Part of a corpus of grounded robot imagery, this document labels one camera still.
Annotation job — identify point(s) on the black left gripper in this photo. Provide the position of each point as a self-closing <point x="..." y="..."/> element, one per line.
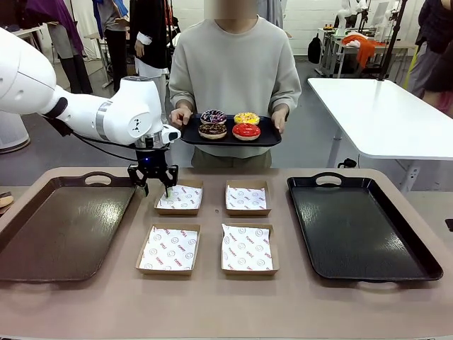
<point x="151" y="161"/>

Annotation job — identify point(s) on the brown cardboard food box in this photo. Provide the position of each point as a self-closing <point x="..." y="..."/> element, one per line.
<point x="177" y="212"/>
<point x="247" y="273"/>
<point x="247" y="212"/>
<point x="163" y="272"/>

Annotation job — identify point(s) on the small black serving tray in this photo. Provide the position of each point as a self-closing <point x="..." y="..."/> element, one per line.
<point x="191" y="132"/>

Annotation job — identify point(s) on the chocolate sprinkled donut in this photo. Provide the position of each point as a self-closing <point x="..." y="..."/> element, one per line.
<point x="205" y="132"/>

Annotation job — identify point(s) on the purple sprinkled donut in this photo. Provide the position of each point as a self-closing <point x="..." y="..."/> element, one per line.
<point x="207" y="116"/>

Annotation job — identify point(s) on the red glazed donut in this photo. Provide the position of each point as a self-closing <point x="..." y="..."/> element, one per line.
<point x="240" y="132"/>

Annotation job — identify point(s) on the yellow sprinkled donut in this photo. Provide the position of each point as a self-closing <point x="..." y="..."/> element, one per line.
<point x="240" y="117"/>

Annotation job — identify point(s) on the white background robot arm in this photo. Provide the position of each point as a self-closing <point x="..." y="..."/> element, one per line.
<point x="345" y="14"/>

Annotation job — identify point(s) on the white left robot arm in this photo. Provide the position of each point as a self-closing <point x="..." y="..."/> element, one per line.
<point x="134" y="106"/>

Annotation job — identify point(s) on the person's left forearm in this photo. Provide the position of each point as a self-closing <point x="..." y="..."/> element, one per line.
<point x="283" y="101"/>

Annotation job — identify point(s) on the person's right forearm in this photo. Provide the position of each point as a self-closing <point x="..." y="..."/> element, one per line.
<point x="182" y="99"/>

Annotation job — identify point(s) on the large brown serving tray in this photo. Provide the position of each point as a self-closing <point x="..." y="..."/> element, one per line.
<point x="63" y="230"/>

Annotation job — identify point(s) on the large black serving tray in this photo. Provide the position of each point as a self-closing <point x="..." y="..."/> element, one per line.
<point x="354" y="233"/>

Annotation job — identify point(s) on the person's right hand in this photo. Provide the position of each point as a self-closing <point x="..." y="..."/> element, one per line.
<point x="180" y="116"/>

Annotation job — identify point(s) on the person's left hand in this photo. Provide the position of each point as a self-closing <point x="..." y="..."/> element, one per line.
<point x="279" y="119"/>

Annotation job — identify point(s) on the mannequin in blue garment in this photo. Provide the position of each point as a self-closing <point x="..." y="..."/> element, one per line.
<point x="117" y="53"/>

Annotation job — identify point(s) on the person in beige sweater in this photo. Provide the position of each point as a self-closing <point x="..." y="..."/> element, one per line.
<point x="233" y="63"/>

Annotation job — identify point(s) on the mannequin in black top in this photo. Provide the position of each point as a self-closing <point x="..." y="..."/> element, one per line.
<point x="148" y="35"/>

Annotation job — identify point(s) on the tan object at table edge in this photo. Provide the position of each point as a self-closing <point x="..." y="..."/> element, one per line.
<point x="5" y="202"/>

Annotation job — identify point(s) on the mannequin in purple garment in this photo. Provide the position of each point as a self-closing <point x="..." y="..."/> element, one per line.
<point x="63" y="21"/>

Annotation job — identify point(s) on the white desk with dark items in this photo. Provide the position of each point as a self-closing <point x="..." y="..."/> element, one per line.
<point x="32" y="32"/>

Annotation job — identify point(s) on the black table caster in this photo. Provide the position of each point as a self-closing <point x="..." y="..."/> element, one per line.
<point x="347" y="163"/>

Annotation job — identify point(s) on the mannequin in grey hoodie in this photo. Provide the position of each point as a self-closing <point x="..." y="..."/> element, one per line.
<point x="272" y="14"/>

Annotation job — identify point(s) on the black backpack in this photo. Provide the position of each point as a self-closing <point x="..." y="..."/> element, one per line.
<point x="314" y="49"/>

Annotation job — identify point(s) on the white side table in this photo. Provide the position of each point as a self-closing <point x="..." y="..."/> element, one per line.
<point x="389" y="117"/>

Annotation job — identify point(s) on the orange cloth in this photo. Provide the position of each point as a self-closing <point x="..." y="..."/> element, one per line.
<point x="362" y="49"/>

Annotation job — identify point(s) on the black stand pole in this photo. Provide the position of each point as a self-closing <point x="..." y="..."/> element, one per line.
<point x="391" y="46"/>

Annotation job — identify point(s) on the wooden top background desk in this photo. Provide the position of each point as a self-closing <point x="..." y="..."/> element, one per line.
<point x="400" y="47"/>

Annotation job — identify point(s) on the bystander in dark sweater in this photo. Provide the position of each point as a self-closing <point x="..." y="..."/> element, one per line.
<point x="435" y="28"/>

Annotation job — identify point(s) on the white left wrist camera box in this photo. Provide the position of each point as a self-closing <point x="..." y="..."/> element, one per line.
<point x="171" y="134"/>

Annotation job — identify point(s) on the white cylindrical pedestal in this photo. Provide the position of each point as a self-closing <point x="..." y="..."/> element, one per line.
<point x="10" y="134"/>

